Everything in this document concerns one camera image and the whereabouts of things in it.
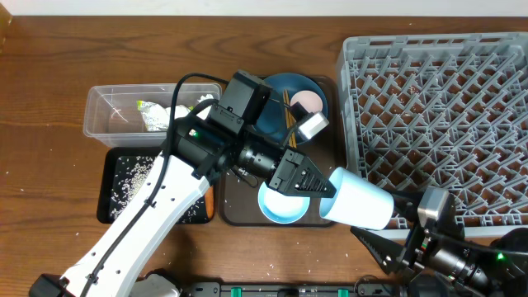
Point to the green foil snack wrapper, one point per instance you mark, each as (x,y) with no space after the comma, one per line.
(156,118)

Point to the grey dishwasher rack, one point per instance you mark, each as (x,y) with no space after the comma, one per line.
(441,110)

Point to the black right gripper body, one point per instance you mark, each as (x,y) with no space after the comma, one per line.
(421,249)

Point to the wooden chopstick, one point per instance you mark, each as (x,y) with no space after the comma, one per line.
(286,101)
(290,120)

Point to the pile of rice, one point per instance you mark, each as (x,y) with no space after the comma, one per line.
(130,174)

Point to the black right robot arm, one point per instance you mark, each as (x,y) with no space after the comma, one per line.
(499,269)

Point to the pink cup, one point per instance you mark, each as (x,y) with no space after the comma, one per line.
(309,100)

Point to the brown serving tray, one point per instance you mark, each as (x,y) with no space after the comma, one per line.
(238,204)

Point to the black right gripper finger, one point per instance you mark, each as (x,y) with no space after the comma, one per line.
(389,255)
(406,204)

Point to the dark blue plate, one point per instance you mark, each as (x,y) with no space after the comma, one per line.
(272,122)

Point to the white paper wrapper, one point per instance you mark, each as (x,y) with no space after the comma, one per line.
(182,111)

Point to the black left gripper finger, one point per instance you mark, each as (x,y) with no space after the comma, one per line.
(309,181)
(307,124)

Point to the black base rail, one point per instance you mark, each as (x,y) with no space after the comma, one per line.
(360,289)

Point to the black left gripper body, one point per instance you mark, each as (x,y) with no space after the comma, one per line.
(280,179)

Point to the light blue bowl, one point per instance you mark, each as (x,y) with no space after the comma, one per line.
(281,209)

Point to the clear plastic bin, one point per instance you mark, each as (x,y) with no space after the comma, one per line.
(112,115)

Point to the orange carrot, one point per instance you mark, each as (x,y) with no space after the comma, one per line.
(210,203)

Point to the black tray bin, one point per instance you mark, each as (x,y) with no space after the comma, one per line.
(108,175)

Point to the light blue cup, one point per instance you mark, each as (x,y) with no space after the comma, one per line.
(357,202)

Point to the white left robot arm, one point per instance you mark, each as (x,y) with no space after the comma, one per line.
(199,148)

